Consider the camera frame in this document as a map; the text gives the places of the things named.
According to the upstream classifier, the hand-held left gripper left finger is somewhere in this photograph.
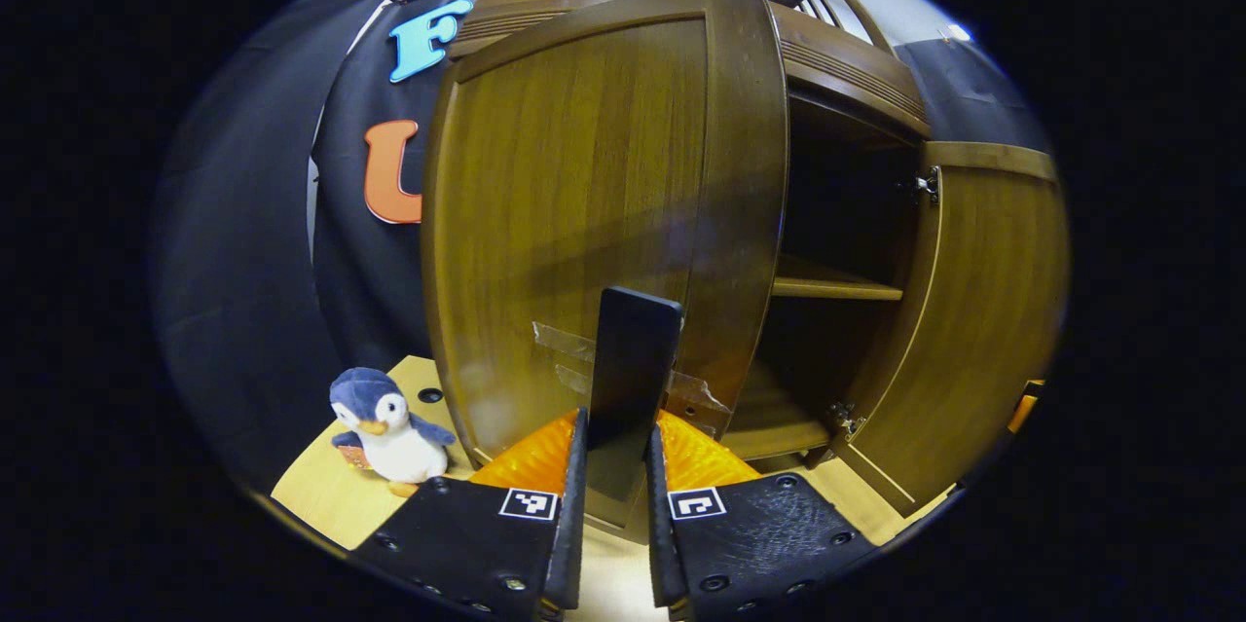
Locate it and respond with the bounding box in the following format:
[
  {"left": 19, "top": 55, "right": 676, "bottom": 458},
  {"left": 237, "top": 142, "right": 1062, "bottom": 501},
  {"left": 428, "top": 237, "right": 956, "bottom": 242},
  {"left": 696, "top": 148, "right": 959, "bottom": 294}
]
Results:
[{"left": 348, "top": 407, "right": 589, "bottom": 622}]

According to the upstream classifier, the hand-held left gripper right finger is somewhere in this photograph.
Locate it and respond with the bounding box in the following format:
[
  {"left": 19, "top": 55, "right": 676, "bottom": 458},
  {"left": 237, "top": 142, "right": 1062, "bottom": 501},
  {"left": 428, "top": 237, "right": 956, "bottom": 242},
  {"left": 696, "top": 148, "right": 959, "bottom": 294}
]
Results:
[{"left": 643, "top": 407, "right": 883, "bottom": 622}]

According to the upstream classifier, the wooden shoe cabinet door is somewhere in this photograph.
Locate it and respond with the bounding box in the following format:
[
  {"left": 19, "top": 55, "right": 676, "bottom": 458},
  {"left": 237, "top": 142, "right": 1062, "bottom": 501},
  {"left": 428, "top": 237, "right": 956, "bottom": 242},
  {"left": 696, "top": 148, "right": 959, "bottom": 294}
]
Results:
[
  {"left": 421, "top": 0, "right": 790, "bottom": 532},
  {"left": 827, "top": 140, "right": 1073, "bottom": 519}
]

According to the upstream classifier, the black door handle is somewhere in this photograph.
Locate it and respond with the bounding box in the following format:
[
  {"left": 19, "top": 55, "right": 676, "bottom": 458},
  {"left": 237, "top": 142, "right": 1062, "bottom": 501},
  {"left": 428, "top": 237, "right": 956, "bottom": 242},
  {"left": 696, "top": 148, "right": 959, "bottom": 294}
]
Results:
[{"left": 586, "top": 286, "right": 685, "bottom": 506}]

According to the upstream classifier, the wooden double-door shoe cabinet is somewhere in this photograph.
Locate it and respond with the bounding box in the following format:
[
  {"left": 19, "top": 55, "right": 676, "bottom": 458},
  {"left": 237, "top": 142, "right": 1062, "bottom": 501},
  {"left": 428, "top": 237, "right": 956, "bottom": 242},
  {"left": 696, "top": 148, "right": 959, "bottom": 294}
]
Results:
[{"left": 421, "top": 0, "right": 1073, "bottom": 535}]

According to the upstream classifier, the wooden inner cabinet shelf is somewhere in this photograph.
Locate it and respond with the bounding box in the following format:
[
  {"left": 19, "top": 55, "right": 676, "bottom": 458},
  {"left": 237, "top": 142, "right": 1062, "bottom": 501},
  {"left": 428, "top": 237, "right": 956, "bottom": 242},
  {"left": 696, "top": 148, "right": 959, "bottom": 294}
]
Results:
[{"left": 772, "top": 255, "right": 905, "bottom": 303}]

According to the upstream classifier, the wooden cabinet drawer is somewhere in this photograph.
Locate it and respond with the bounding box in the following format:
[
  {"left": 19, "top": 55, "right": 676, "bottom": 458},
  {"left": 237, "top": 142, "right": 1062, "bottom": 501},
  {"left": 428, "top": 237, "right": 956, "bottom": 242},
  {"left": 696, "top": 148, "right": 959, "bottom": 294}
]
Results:
[{"left": 448, "top": 0, "right": 933, "bottom": 139}]

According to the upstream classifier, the plush penguin toy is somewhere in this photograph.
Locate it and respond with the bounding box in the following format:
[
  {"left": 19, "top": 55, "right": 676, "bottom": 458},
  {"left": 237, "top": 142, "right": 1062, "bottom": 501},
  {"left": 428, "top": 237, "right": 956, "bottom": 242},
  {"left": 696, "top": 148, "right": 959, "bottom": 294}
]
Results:
[{"left": 327, "top": 366, "right": 458, "bottom": 499}]

